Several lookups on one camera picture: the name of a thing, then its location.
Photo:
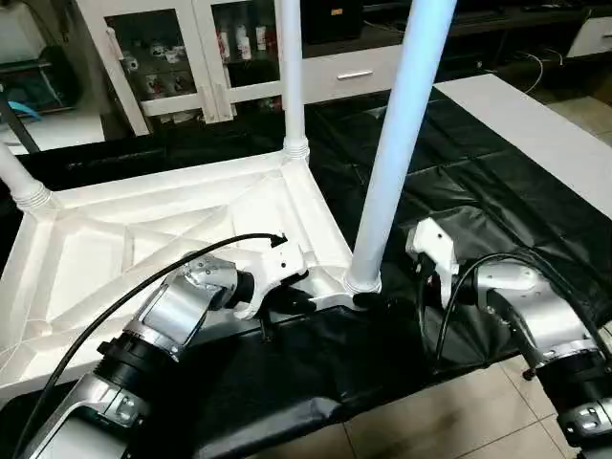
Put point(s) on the white drawer unit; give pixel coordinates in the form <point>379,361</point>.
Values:
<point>349,76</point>

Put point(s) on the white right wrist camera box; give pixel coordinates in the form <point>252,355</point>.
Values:
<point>430,244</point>

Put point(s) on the white plastic table top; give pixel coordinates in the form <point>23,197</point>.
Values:
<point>115,229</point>

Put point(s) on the black table mat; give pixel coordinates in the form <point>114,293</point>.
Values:
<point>478,172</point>

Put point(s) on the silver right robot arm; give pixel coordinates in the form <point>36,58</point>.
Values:
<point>535,316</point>

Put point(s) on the dark TV stand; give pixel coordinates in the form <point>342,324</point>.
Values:
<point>497,38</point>

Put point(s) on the white glass door cabinet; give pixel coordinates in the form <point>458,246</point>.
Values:
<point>153,48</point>

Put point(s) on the black speaker box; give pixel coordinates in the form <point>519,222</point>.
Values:
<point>330,24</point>

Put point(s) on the small white side cabinet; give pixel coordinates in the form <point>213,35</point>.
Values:
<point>593,36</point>

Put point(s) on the white flat board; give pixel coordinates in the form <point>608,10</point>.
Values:
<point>535,134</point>

